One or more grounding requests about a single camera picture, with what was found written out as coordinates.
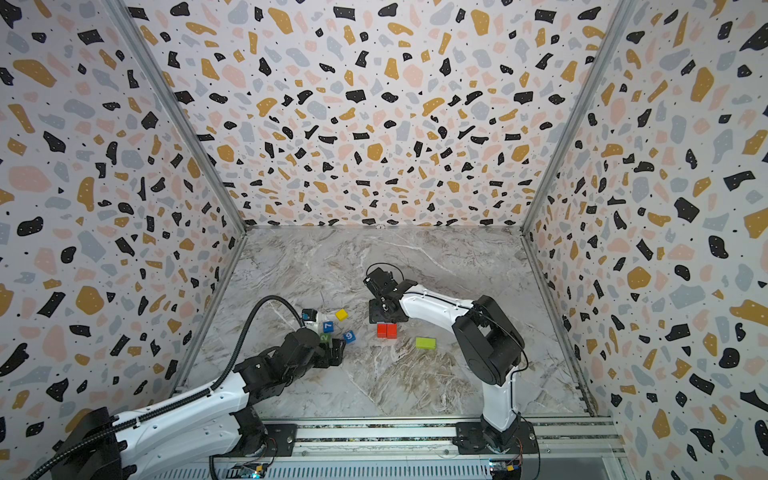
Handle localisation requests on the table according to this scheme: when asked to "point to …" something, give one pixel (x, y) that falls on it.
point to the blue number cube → (328, 327)
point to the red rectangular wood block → (381, 330)
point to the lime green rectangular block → (426, 343)
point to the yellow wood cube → (342, 315)
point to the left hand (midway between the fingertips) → (333, 339)
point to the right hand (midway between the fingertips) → (375, 309)
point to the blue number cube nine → (350, 337)
